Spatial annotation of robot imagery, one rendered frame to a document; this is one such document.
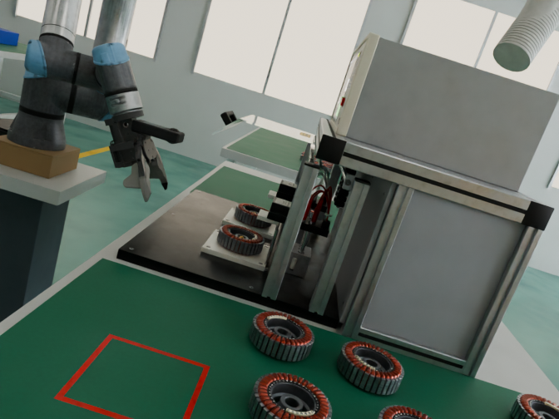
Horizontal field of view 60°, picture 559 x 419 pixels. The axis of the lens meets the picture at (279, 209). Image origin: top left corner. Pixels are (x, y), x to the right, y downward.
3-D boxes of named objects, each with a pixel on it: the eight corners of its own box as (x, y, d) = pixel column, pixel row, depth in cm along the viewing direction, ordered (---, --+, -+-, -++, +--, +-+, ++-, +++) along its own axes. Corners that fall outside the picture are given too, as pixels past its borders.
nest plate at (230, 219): (221, 224, 133) (222, 219, 133) (230, 211, 148) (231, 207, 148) (273, 240, 133) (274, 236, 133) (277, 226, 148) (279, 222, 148)
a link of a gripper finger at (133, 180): (126, 205, 109) (126, 170, 113) (151, 200, 109) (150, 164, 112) (120, 200, 106) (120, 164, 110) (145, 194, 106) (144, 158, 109)
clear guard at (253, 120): (211, 134, 123) (218, 111, 121) (229, 128, 146) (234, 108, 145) (333, 173, 123) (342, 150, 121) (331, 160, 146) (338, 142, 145)
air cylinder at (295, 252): (283, 271, 114) (290, 250, 112) (285, 261, 121) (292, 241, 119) (304, 278, 114) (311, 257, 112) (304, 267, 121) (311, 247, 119)
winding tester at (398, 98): (335, 134, 98) (369, 32, 93) (329, 121, 140) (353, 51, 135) (518, 192, 98) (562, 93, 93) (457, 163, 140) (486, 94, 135)
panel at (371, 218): (338, 322, 97) (391, 181, 90) (330, 231, 161) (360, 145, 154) (343, 323, 97) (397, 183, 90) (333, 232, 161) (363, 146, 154)
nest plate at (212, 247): (200, 251, 110) (202, 246, 110) (214, 233, 124) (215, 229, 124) (263, 271, 110) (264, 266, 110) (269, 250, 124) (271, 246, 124)
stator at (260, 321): (319, 362, 84) (327, 344, 83) (264, 364, 78) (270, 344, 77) (290, 327, 93) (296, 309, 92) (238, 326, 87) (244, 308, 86)
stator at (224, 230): (211, 246, 111) (215, 231, 111) (220, 233, 122) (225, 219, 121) (258, 261, 111) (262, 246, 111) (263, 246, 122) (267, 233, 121)
